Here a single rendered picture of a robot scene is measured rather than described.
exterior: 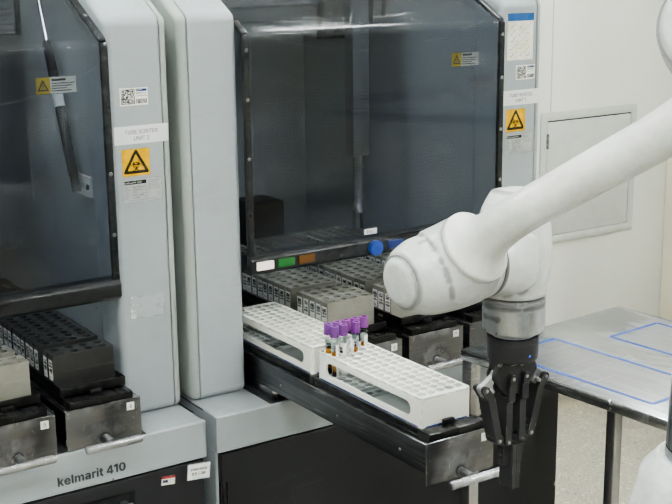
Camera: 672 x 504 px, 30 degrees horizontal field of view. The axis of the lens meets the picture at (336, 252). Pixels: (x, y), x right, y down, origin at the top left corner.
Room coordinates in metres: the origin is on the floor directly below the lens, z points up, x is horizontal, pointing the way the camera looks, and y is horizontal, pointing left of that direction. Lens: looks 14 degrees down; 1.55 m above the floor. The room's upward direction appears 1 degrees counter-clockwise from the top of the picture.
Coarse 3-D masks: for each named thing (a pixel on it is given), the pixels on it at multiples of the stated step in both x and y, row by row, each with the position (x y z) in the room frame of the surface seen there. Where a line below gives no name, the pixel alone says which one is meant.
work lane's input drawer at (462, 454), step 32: (256, 352) 2.25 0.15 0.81; (288, 384) 2.13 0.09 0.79; (320, 384) 2.06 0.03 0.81; (320, 416) 2.04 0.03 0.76; (352, 416) 1.96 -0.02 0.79; (384, 416) 1.90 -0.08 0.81; (384, 448) 1.88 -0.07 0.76; (416, 448) 1.81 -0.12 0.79; (448, 448) 1.82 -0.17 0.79; (480, 448) 1.85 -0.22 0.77; (480, 480) 1.80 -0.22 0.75
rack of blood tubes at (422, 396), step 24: (336, 360) 2.03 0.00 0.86; (360, 360) 2.03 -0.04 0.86; (384, 360) 2.03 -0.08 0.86; (408, 360) 2.02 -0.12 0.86; (336, 384) 2.03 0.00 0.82; (360, 384) 2.01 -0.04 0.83; (384, 384) 1.91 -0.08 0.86; (408, 384) 1.90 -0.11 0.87; (432, 384) 1.90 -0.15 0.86; (456, 384) 1.90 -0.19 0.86; (384, 408) 1.91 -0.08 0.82; (408, 408) 1.94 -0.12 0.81; (432, 408) 1.84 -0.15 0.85; (456, 408) 1.87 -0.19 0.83
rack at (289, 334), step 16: (272, 304) 2.38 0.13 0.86; (256, 320) 2.27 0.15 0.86; (272, 320) 2.28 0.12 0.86; (288, 320) 2.27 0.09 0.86; (304, 320) 2.26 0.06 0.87; (256, 336) 2.30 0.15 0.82; (272, 336) 2.29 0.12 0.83; (288, 336) 2.16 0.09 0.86; (304, 336) 2.16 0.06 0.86; (320, 336) 2.16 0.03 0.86; (272, 352) 2.21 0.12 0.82; (288, 352) 2.25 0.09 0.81; (304, 352) 2.12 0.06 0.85; (304, 368) 2.12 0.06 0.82
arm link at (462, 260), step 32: (640, 128) 1.53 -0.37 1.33; (576, 160) 1.54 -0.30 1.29; (608, 160) 1.52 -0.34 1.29; (640, 160) 1.52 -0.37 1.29; (544, 192) 1.53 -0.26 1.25; (576, 192) 1.52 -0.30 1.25; (448, 224) 1.59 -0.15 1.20; (480, 224) 1.56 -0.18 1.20; (512, 224) 1.53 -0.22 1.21; (416, 256) 1.56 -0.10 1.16; (448, 256) 1.56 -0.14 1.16; (480, 256) 1.56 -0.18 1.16; (416, 288) 1.55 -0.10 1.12; (448, 288) 1.56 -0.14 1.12; (480, 288) 1.57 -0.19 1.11
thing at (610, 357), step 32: (576, 320) 2.39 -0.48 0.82; (608, 320) 2.39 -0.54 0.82; (640, 320) 2.38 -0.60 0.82; (480, 352) 2.20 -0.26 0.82; (544, 352) 2.19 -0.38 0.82; (576, 352) 2.19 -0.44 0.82; (608, 352) 2.19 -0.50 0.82; (640, 352) 2.18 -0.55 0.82; (576, 384) 2.02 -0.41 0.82; (608, 384) 2.01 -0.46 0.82; (640, 384) 2.01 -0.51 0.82; (608, 416) 2.47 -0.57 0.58; (640, 416) 1.89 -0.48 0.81; (608, 448) 2.47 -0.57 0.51; (608, 480) 2.46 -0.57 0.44
